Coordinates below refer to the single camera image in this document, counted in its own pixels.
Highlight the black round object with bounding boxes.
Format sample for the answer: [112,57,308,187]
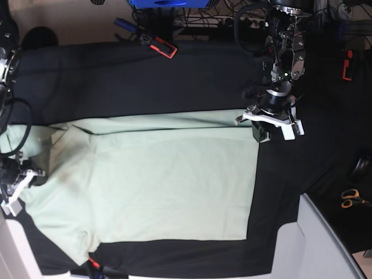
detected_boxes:
[350,156,371,183]

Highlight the grey white furniture right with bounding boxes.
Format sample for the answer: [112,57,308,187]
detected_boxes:
[270,194,366,279]

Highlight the blue cylinder right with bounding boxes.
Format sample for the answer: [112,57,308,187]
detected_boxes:
[335,22,345,49]

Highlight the white furniture left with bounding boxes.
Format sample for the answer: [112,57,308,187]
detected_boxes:
[1,211,43,279]

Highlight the red black clamp top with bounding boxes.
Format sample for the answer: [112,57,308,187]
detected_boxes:
[139,34,178,59]

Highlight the red black clamp bottom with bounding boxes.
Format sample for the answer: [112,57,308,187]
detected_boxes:
[84,257,129,279]

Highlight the red clamp right edge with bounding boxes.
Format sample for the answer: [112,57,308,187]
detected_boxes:
[342,49,353,81]

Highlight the pale green T-shirt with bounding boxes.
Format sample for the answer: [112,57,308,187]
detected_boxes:
[0,109,260,266]

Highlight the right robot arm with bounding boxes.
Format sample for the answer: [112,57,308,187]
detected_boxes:
[1,1,47,199]

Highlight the orange handled scissors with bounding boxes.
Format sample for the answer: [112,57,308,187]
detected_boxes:
[341,188,371,209]

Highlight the white power strip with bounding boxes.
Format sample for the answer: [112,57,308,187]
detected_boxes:
[217,17,265,29]

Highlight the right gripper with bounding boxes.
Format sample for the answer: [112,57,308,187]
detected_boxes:
[1,158,48,195]

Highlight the red black clamp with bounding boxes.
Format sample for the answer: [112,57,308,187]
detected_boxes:
[84,257,129,279]
[139,34,178,59]

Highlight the blue box top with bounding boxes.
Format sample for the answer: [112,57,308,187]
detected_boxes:
[129,0,219,9]

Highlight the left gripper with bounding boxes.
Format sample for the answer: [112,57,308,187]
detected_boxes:
[242,81,293,143]

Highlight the blue handle tool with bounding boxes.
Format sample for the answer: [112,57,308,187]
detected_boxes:
[114,17,137,33]

